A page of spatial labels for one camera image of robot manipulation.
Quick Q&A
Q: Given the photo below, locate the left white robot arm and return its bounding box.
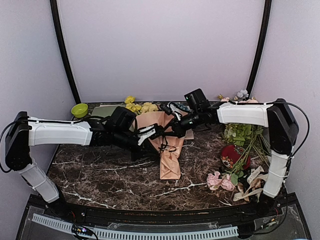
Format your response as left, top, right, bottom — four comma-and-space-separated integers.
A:
5, 111, 163, 218

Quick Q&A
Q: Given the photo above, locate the pink wrapping paper stack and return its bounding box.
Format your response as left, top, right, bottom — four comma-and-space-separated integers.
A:
184, 129, 194, 140

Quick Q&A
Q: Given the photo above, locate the right black frame post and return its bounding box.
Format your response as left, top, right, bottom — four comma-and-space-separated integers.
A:
246, 0, 272, 100

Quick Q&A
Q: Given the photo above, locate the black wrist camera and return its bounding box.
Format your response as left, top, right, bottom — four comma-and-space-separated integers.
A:
184, 88, 210, 112
110, 106, 137, 132

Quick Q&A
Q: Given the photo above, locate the pale yellow flower stem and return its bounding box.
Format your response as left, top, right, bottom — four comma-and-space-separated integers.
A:
140, 102, 159, 114

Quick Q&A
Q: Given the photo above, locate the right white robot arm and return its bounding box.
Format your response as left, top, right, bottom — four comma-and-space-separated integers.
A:
168, 96, 299, 198

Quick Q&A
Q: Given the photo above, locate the black frame post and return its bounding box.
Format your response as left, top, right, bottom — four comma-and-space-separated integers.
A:
246, 0, 272, 100
49, 0, 82, 104

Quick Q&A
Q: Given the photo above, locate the white slotted cable duct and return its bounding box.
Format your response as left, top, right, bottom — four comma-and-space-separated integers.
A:
31, 213, 239, 240

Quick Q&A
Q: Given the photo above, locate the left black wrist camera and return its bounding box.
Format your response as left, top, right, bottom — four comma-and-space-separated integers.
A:
110, 106, 137, 132

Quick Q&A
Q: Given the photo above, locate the beige wrapping paper sheet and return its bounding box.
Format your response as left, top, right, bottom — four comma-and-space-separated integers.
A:
136, 111, 184, 180

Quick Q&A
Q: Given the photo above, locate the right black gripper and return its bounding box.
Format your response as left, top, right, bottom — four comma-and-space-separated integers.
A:
160, 109, 203, 138

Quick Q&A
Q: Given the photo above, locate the bright yellow flower stem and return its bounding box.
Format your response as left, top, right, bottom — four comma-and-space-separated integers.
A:
124, 95, 142, 114

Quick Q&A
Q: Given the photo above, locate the left black frame post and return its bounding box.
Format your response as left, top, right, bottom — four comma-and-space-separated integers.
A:
49, 0, 82, 104

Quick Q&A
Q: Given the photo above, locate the green plastic bowl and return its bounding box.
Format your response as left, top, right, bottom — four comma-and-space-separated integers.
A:
71, 103, 89, 119

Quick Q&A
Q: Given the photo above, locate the dark brown ribbon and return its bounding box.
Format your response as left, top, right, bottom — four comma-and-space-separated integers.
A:
158, 136, 177, 154

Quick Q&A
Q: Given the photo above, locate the blue fake flower stem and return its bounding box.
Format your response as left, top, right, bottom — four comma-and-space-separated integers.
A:
175, 102, 190, 112

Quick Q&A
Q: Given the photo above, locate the pink fake flower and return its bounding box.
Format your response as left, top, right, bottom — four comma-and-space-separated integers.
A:
206, 134, 258, 192

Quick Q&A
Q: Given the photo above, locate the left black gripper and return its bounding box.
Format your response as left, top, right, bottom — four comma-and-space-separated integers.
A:
112, 128, 160, 163

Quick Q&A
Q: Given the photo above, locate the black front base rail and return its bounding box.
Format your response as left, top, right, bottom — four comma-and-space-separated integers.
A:
22, 193, 304, 226

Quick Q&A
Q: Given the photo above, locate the red floral tin lid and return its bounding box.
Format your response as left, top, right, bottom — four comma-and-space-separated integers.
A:
220, 144, 245, 170

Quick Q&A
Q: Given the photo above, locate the green wrapping paper sheet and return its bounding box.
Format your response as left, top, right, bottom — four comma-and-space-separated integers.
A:
91, 104, 121, 118

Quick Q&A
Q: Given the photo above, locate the bunch of fake flowers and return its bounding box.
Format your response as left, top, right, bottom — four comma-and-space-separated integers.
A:
216, 89, 273, 166

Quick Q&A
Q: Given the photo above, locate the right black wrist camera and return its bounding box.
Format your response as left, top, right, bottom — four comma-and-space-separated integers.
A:
184, 88, 210, 112

